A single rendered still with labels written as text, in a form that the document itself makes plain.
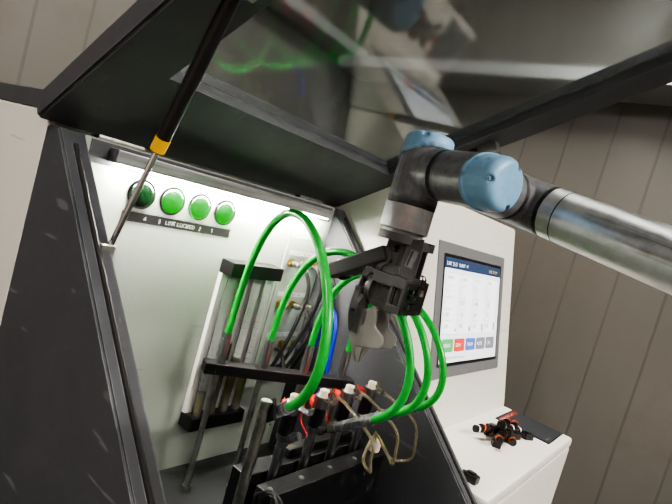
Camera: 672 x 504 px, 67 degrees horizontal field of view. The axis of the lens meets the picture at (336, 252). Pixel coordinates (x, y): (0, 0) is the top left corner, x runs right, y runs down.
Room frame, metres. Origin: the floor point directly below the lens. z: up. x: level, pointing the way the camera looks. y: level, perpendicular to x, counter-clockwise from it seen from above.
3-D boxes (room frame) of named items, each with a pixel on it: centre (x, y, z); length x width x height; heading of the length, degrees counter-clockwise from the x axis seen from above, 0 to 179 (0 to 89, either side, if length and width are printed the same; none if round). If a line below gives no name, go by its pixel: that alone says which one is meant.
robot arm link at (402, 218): (0.78, -0.09, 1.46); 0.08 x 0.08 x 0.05
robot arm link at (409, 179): (0.78, -0.09, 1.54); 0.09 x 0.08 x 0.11; 38
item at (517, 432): (1.34, -0.57, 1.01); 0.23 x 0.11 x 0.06; 142
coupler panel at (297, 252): (1.19, 0.06, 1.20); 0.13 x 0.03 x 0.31; 142
